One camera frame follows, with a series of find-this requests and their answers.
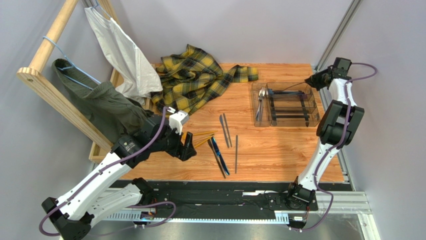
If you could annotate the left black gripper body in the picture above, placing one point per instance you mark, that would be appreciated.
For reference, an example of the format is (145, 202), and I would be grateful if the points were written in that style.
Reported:
(170, 143)

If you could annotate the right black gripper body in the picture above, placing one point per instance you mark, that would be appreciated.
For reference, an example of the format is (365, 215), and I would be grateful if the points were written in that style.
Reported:
(317, 79)

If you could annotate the yellow plastic spoon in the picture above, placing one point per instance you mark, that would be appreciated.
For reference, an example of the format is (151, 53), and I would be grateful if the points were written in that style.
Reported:
(205, 133)
(199, 143)

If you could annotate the blue metal knife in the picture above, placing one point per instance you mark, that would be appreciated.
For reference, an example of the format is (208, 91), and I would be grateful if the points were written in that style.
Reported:
(220, 157)

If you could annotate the grey plastic knife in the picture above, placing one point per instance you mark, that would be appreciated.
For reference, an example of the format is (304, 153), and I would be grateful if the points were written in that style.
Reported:
(236, 154)

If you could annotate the silver spoon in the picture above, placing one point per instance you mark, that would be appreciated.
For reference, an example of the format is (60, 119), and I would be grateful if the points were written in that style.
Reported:
(265, 96)

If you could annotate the silver fork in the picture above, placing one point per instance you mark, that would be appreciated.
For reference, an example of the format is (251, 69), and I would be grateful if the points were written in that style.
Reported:
(259, 111)

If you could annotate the black metal spoon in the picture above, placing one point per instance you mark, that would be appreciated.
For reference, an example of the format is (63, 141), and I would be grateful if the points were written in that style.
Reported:
(291, 87)

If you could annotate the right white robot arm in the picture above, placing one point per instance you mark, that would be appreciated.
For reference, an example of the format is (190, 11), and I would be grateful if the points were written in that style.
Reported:
(336, 129)

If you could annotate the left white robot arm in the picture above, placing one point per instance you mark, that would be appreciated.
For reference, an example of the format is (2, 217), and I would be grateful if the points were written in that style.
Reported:
(76, 212)

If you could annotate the dark grey metal knife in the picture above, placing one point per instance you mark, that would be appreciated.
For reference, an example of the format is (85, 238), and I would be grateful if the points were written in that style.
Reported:
(210, 143)

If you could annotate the gold metal spoon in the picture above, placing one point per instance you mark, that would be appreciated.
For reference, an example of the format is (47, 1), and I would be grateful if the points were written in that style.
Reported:
(204, 138)

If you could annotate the clear plastic utensil organizer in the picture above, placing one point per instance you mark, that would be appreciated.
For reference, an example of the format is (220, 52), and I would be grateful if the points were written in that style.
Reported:
(280, 113)

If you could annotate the olive green garment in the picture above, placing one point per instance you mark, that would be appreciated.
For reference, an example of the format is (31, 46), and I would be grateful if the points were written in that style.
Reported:
(113, 114)

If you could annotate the yellow plaid shirt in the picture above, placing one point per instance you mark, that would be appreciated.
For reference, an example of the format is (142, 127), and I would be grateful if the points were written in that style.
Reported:
(193, 78)

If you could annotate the white hanging garment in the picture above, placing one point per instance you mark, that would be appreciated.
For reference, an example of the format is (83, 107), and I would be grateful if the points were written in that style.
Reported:
(140, 79)

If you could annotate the wooden clothes rack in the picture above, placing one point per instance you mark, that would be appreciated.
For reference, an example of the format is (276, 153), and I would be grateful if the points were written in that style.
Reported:
(34, 78)

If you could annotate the light blue hanger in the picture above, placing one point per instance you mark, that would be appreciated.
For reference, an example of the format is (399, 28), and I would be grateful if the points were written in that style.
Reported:
(72, 66)

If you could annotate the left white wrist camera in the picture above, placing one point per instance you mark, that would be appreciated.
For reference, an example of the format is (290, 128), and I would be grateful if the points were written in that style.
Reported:
(177, 119)

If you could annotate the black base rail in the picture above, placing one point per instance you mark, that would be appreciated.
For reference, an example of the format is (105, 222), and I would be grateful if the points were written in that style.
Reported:
(225, 200)

